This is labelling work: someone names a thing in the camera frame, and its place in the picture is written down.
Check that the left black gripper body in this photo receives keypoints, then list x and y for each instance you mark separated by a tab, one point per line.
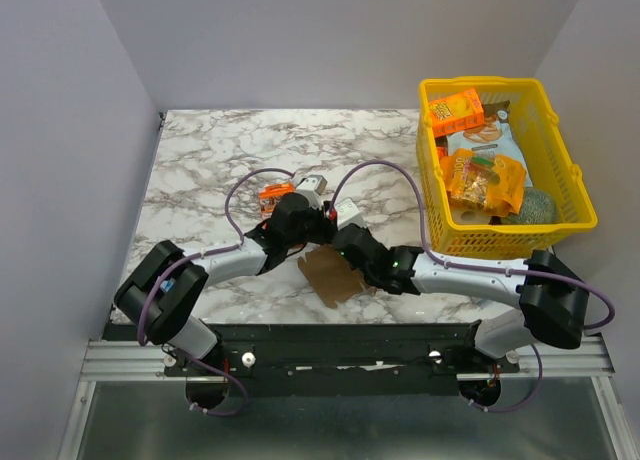
314	230

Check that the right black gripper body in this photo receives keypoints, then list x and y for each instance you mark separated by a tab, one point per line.
339	235

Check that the brown cardboard box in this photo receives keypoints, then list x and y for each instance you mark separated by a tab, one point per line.
331	276

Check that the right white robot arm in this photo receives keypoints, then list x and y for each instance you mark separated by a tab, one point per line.
547	303

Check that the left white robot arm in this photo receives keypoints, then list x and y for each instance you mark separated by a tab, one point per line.
160	294

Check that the orange product box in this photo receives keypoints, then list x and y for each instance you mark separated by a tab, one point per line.
271	195

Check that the orange snack box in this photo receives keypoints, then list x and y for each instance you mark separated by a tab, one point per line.
455	113

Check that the orange candy bag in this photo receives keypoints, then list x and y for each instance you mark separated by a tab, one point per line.
495	187

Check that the blue flat packet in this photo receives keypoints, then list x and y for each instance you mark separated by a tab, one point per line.
166	285

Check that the light blue snack bag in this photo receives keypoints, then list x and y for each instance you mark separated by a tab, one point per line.
494	137

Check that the green mesh sponge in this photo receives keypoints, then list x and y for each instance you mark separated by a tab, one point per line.
537	208

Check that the yellow plastic basket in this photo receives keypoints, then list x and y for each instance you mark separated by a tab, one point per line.
535	128

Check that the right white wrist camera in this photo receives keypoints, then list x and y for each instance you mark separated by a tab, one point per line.
345	213

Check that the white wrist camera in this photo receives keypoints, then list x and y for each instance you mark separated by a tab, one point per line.
312	187
345	213

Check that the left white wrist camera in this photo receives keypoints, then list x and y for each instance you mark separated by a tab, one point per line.
312	187

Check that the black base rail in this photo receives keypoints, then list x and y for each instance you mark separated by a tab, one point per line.
357	360

